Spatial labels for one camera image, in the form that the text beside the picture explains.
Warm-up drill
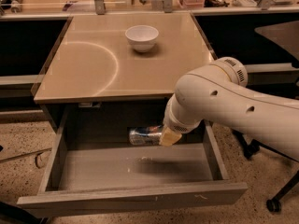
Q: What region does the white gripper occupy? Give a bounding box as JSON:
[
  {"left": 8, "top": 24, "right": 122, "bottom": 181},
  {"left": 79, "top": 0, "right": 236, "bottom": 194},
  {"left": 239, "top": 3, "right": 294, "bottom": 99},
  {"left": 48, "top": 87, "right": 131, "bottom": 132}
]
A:
[{"left": 159, "top": 97, "right": 201, "bottom": 147}]

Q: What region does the silver blue redbull can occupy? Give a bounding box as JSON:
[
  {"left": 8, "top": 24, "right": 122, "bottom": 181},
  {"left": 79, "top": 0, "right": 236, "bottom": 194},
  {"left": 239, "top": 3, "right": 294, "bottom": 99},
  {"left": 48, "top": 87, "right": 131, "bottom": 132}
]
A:
[{"left": 128, "top": 125, "right": 163, "bottom": 146}]

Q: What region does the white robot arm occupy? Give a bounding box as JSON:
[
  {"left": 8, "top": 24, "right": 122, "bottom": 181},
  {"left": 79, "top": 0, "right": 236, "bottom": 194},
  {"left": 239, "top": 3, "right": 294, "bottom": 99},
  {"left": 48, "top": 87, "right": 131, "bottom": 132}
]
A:
[{"left": 159, "top": 57, "right": 299, "bottom": 161}]

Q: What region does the grey open top drawer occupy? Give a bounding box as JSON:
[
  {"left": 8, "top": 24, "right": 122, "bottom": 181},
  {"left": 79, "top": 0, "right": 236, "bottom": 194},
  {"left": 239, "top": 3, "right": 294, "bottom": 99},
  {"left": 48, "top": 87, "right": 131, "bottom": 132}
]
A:
[{"left": 18, "top": 103, "right": 248, "bottom": 217}]

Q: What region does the grey cabinet with beige top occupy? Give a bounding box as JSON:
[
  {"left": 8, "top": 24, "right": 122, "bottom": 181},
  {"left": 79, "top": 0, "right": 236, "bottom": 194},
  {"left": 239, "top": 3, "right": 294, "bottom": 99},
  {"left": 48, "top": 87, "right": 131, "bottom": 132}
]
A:
[{"left": 30, "top": 11, "right": 234, "bottom": 133}]

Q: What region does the black office chair base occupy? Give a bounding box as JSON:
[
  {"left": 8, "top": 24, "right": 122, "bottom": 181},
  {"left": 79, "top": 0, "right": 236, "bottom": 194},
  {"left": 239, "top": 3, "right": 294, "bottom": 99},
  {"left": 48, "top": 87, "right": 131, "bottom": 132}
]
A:
[{"left": 232, "top": 129, "right": 299, "bottom": 214}]

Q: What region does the white ceramic bowl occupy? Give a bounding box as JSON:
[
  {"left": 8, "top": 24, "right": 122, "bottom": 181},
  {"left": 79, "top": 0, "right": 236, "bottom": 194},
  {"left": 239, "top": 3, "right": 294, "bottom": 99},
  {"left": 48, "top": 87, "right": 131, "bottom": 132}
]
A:
[{"left": 125, "top": 25, "right": 159, "bottom": 52}]

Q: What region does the black cable on floor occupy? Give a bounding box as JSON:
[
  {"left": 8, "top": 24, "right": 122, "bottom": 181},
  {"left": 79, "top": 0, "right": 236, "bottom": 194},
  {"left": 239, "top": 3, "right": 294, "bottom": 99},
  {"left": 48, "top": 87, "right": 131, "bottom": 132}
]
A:
[{"left": 34, "top": 149, "right": 52, "bottom": 170}]

